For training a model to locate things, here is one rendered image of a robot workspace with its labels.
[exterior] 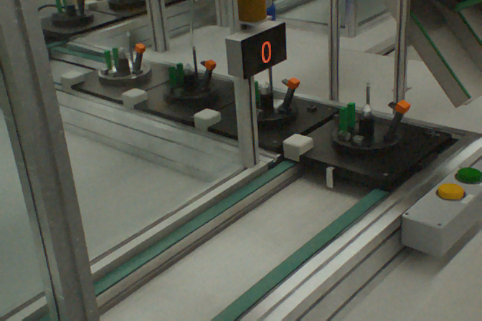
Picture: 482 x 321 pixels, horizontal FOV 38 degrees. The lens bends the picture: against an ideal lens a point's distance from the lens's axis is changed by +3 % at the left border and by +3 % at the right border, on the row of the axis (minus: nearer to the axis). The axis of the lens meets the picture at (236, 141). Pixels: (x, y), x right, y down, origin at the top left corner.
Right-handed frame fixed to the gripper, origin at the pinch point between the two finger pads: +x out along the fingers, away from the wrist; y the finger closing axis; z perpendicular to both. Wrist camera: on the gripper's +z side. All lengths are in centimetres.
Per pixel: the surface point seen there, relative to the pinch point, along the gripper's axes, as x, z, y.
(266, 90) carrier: 32.8, -13.6, 30.9
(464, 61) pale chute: 7.0, -19.8, -3.6
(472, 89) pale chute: 4.0, -24.9, -0.1
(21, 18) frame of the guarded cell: -30, 18, 107
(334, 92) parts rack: 31.8, -21.1, 11.1
